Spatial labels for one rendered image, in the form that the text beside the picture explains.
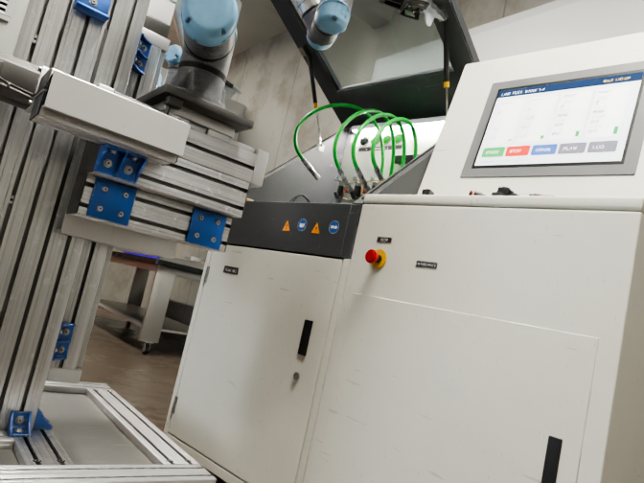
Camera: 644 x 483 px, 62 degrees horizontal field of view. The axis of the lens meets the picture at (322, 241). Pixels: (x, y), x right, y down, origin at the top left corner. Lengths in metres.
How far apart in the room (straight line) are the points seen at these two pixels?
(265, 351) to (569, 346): 0.89
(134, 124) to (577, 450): 1.03
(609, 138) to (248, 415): 1.26
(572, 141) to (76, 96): 1.19
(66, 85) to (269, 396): 1.01
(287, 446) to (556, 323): 0.80
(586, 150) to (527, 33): 2.18
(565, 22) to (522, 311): 2.54
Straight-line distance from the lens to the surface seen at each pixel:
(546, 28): 3.61
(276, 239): 1.74
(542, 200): 1.25
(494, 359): 1.23
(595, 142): 1.57
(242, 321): 1.79
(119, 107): 1.12
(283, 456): 1.61
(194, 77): 1.34
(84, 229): 1.34
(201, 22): 1.24
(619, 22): 3.38
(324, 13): 1.33
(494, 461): 1.23
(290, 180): 2.21
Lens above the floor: 0.65
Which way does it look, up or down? 7 degrees up
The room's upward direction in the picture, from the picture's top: 13 degrees clockwise
